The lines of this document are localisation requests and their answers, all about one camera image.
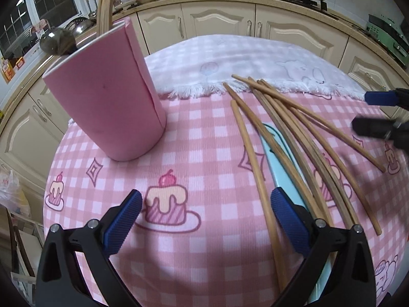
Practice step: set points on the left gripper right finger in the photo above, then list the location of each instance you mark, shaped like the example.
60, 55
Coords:
337, 269

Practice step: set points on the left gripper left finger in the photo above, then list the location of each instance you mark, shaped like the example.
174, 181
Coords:
60, 280

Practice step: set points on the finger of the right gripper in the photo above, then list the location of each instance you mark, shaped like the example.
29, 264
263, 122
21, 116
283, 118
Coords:
373, 127
388, 98

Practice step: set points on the light blue knife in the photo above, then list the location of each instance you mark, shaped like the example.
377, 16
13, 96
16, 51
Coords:
282, 179

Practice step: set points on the green electric cooker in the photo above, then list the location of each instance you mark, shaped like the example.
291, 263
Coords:
385, 31

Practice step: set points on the white plastic bag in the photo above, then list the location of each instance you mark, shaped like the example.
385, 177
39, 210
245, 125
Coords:
12, 195

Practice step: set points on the pink checkered tablecloth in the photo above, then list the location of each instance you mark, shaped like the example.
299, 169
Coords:
204, 241

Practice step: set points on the pink cylindrical utensil cup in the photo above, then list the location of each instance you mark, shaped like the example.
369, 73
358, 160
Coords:
106, 88

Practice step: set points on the steel wok pan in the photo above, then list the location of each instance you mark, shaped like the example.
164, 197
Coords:
79, 25

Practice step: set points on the window with black frame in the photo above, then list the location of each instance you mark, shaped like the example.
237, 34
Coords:
17, 33

